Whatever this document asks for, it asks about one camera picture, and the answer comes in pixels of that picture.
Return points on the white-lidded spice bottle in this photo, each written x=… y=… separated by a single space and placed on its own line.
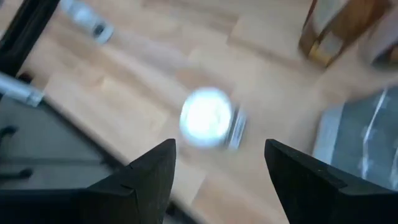
x=205 y=116

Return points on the grey checked cloth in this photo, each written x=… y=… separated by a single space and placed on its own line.
x=363 y=140

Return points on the black rig frame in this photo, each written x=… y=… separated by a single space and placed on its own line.
x=25 y=31

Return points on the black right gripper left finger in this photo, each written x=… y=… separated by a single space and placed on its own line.
x=109 y=202

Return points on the silver metal bar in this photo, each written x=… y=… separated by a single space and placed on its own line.
x=18 y=90

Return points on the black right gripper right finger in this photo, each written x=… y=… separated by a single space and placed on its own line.
x=326 y=199

